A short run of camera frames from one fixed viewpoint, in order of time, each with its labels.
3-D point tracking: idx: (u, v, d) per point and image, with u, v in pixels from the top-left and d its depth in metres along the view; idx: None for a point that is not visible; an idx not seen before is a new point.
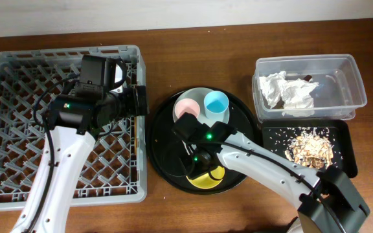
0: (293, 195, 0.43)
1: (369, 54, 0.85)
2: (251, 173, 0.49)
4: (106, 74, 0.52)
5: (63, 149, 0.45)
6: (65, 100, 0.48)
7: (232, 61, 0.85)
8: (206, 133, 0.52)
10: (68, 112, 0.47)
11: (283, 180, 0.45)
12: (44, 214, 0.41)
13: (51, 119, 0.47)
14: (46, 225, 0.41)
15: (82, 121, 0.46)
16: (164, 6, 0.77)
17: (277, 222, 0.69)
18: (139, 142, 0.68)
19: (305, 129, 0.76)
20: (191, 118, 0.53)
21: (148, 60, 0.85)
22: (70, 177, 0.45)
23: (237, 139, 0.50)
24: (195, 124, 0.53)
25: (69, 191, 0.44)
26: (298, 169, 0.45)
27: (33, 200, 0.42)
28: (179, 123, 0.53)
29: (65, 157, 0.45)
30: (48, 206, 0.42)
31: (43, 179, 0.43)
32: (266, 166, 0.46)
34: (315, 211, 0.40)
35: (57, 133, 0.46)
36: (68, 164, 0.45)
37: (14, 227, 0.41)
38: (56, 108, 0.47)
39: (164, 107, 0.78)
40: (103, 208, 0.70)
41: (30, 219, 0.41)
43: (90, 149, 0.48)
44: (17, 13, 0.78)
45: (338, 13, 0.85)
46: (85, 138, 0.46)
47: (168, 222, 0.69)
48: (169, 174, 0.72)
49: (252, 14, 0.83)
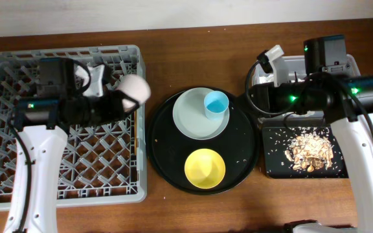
0: (369, 175, 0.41)
1: (369, 54, 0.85)
2: (346, 133, 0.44)
4: (67, 73, 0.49)
5: (37, 146, 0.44)
6: (28, 100, 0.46)
7: (232, 61, 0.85)
8: (351, 83, 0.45)
10: (33, 111, 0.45)
11: (363, 147, 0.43)
12: (32, 210, 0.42)
13: (18, 122, 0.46)
14: (35, 222, 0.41)
15: (50, 116, 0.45)
16: (163, 6, 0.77)
17: (277, 222, 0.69)
18: (138, 142, 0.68)
19: (305, 128, 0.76)
20: (340, 48, 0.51)
21: (148, 61, 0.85)
22: (50, 173, 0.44)
23: (368, 98, 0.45)
24: (339, 59, 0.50)
25: (52, 182, 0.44)
26: None
27: (19, 199, 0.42)
28: (329, 41, 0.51)
29: (41, 153, 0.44)
30: (35, 203, 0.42)
31: (22, 179, 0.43)
32: (365, 134, 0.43)
34: None
35: (26, 134, 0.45)
36: (45, 161, 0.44)
37: (6, 228, 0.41)
38: (21, 109, 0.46)
39: (162, 109, 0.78)
40: (103, 208, 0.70)
41: (19, 218, 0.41)
43: (63, 143, 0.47)
44: (16, 13, 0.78)
45: (339, 13, 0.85)
46: (56, 133, 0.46)
47: (168, 222, 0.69)
48: (169, 174, 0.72)
49: (252, 15, 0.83)
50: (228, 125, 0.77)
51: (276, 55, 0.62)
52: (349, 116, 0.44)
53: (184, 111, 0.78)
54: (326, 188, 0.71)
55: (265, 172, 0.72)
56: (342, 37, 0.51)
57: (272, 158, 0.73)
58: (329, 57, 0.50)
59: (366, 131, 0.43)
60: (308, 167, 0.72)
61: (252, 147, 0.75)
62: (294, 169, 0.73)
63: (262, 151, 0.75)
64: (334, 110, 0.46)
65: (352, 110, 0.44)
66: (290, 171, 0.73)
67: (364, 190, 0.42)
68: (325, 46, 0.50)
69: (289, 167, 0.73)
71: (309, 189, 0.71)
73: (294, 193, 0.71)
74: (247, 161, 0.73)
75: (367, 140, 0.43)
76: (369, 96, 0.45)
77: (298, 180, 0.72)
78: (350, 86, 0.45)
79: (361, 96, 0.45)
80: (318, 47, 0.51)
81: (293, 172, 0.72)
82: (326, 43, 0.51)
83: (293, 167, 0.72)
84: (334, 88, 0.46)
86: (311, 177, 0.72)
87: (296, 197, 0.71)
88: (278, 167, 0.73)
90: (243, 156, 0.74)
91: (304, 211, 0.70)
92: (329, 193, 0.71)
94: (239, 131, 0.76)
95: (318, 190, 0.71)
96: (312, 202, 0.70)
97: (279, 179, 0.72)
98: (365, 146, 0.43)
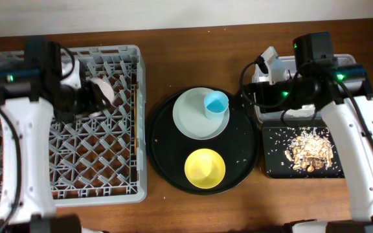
0: (357, 155, 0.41)
1: (368, 54, 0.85)
2: (333, 116, 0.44)
4: (53, 54, 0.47)
5: (22, 120, 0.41)
6: (6, 70, 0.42)
7: (232, 61, 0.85)
8: (337, 70, 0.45)
10: (15, 83, 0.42)
11: (351, 129, 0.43)
12: (26, 183, 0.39)
13: None
14: (31, 194, 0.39)
15: (32, 86, 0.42)
16: (164, 6, 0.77)
17: (277, 222, 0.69)
18: (139, 142, 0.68)
19: (305, 128, 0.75)
20: (327, 42, 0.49)
21: (148, 61, 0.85)
22: (40, 145, 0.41)
23: (354, 83, 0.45)
24: (327, 52, 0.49)
25: (43, 155, 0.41)
26: (370, 125, 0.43)
27: (10, 173, 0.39)
28: (315, 35, 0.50)
29: (26, 127, 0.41)
30: (27, 176, 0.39)
31: (9, 154, 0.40)
32: (351, 115, 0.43)
34: (368, 180, 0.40)
35: (10, 108, 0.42)
36: (33, 134, 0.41)
37: (0, 203, 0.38)
38: None
39: (162, 109, 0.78)
40: (103, 208, 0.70)
41: (14, 191, 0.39)
43: (50, 115, 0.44)
44: (16, 13, 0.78)
45: (339, 13, 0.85)
46: (41, 104, 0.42)
47: (168, 222, 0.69)
48: (169, 174, 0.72)
49: (252, 15, 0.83)
50: (228, 125, 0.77)
51: (272, 57, 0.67)
52: (337, 100, 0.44)
53: (183, 111, 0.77)
54: (326, 188, 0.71)
55: (265, 172, 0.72)
56: (329, 34, 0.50)
57: (272, 157, 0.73)
58: (316, 50, 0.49)
59: (353, 112, 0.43)
60: (308, 167, 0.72)
61: (252, 147, 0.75)
62: (294, 169, 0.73)
63: (262, 151, 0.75)
64: (322, 98, 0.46)
65: (339, 95, 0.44)
66: (290, 171, 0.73)
67: (353, 168, 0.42)
68: (311, 39, 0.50)
69: (289, 167, 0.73)
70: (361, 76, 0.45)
71: (309, 189, 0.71)
73: (294, 192, 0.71)
74: (247, 161, 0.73)
75: (354, 122, 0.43)
76: (354, 81, 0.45)
77: (298, 180, 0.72)
78: (336, 73, 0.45)
79: (346, 83, 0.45)
80: (304, 42, 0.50)
81: (293, 171, 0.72)
82: (311, 36, 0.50)
83: (293, 167, 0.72)
84: (320, 76, 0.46)
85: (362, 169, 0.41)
86: (311, 177, 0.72)
87: (296, 197, 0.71)
88: (278, 167, 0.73)
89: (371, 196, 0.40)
90: (243, 156, 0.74)
91: (304, 211, 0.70)
92: (329, 193, 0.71)
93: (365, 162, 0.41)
94: (239, 131, 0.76)
95: (318, 190, 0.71)
96: (312, 202, 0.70)
97: (280, 179, 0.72)
98: (352, 126, 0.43)
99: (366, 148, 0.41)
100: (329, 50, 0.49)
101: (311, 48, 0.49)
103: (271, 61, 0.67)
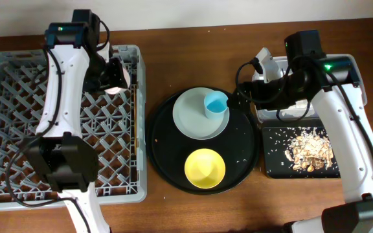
0: (346, 137, 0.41)
1: (369, 54, 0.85)
2: (323, 102, 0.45)
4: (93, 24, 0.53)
5: (66, 60, 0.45)
6: (58, 24, 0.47)
7: (232, 61, 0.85)
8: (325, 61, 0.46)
10: (63, 34, 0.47)
11: (340, 114, 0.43)
12: (63, 108, 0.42)
13: (49, 41, 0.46)
14: (67, 117, 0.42)
15: (78, 38, 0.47)
16: (164, 6, 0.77)
17: (277, 222, 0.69)
18: (139, 142, 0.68)
19: (305, 128, 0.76)
20: (314, 40, 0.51)
21: (148, 61, 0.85)
22: (77, 83, 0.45)
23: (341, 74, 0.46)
24: (315, 49, 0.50)
25: (78, 92, 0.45)
26: (359, 109, 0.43)
27: (51, 100, 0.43)
28: (304, 33, 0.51)
29: (68, 66, 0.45)
30: (65, 101, 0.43)
31: (52, 87, 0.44)
32: (339, 101, 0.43)
34: (357, 161, 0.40)
35: (57, 51, 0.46)
36: (72, 72, 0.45)
37: (41, 121, 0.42)
38: (51, 32, 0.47)
39: (162, 109, 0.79)
40: (103, 208, 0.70)
41: (53, 112, 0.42)
43: (86, 65, 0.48)
44: (16, 13, 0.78)
45: (339, 13, 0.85)
46: (81, 52, 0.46)
47: (168, 222, 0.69)
48: (169, 173, 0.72)
49: (252, 15, 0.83)
50: (228, 125, 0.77)
51: (265, 58, 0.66)
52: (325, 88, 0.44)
53: (182, 110, 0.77)
54: (326, 188, 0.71)
55: (265, 172, 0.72)
56: (316, 33, 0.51)
57: (272, 158, 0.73)
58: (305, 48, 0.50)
59: (341, 99, 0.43)
60: (308, 167, 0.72)
61: (252, 147, 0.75)
62: (294, 169, 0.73)
63: (262, 151, 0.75)
64: (312, 88, 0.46)
65: (326, 83, 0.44)
66: (290, 171, 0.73)
67: (343, 151, 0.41)
68: (300, 37, 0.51)
69: (289, 167, 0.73)
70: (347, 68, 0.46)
71: (309, 189, 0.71)
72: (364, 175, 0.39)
73: (294, 192, 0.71)
74: (247, 162, 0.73)
75: (342, 107, 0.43)
76: (340, 74, 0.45)
77: (298, 180, 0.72)
78: (324, 64, 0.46)
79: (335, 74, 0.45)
80: (294, 41, 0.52)
81: (293, 171, 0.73)
82: (301, 34, 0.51)
83: (293, 167, 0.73)
84: (309, 67, 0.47)
85: (352, 151, 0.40)
86: (312, 177, 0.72)
87: (296, 197, 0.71)
88: (278, 167, 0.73)
89: (361, 175, 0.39)
90: (243, 156, 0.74)
91: (304, 211, 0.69)
92: (329, 193, 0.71)
93: (354, 145, 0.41)
94: (239, 131, 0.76)
95: (318, 190, 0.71)
96: (313, 202, 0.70)
97: (280, 179, 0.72)
98: (340, 111, 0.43)
99: (354, 132, 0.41)
100: (318, 48, 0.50)
101: (299, 46, 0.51)
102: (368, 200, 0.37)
103: (265, 61, 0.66)
